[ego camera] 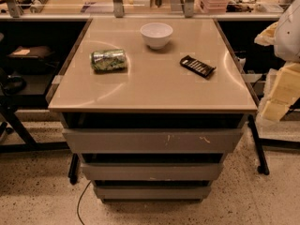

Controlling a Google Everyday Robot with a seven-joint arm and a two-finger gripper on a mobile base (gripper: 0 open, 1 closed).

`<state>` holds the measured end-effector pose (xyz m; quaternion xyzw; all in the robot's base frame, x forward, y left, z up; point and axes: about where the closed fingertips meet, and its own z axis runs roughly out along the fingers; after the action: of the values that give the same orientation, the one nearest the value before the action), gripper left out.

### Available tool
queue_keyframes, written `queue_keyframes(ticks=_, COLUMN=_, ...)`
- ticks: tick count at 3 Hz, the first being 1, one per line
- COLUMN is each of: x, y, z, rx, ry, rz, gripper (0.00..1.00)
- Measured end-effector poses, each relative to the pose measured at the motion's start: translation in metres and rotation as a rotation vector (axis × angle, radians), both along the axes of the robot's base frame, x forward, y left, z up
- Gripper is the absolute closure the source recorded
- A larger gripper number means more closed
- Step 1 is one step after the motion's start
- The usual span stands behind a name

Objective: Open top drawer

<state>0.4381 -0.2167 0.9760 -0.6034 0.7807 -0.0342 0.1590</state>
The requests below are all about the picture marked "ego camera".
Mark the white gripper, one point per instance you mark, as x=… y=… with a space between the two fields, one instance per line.
x=289 y=37

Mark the grey top drawer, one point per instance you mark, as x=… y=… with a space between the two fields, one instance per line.
x=152 y=140

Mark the grey drawer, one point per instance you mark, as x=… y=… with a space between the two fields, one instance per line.
x=152 y=140
x=135 y=172
x=152 y=193

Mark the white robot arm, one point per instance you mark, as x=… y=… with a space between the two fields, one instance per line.
x=284 y=35

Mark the beige top drawer cabinet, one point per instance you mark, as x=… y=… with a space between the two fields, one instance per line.
x=154 y=91

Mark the grey middle drawer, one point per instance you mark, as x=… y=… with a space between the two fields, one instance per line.
x=135 y=172

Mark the grey bottom drawer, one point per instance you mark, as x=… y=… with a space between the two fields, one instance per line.
x=152 y=193

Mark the black snack bar wrapper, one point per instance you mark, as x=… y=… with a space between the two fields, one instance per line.
x=197 y=66

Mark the black table leg right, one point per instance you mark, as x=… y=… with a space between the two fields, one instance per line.
x=263 y=167

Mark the black table leg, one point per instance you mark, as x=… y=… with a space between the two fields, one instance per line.
x=73 y=170
x=263 y=167

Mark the white ceramic bowl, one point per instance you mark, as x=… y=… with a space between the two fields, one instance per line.
x=156 y=35

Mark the green crushed soda can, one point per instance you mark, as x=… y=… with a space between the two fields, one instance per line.
x=108 y=60

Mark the black table leg left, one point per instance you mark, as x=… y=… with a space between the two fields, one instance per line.
x=73 y=170

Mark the black headphones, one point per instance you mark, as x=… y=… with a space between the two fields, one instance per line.
x=11 y=85

